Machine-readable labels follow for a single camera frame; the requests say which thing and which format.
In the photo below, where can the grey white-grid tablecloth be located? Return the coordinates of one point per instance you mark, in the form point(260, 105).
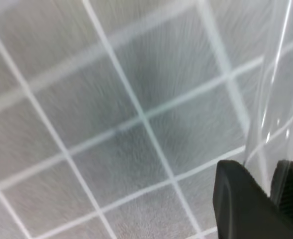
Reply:
point(114, 113)

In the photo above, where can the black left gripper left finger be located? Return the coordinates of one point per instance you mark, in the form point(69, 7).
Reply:
point(242, 209)

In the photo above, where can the clear glass test tube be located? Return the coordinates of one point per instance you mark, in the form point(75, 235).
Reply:
point(270, 141)

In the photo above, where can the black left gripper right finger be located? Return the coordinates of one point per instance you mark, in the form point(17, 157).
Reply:
point(282, 187)

